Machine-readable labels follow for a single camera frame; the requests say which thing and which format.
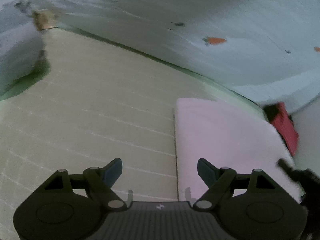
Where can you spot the white garment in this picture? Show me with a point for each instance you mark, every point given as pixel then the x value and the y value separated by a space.
pixel 226 137

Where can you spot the green grid cutting mat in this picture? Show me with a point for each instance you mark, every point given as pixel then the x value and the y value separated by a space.
pixel 90 102

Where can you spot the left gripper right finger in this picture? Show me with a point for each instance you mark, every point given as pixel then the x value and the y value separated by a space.
pixel 222 182

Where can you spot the grey-blue patterned cloth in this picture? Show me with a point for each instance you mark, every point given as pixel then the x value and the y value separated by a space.
pixel 23 57

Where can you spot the light blue carrot-print sheet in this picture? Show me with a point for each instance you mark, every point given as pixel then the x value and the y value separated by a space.
pixel 265 50

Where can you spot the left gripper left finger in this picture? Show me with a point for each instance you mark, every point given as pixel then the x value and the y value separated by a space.
pixel 91 189

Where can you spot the red striped folded garment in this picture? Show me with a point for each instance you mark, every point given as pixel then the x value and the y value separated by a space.
pixel 285 127

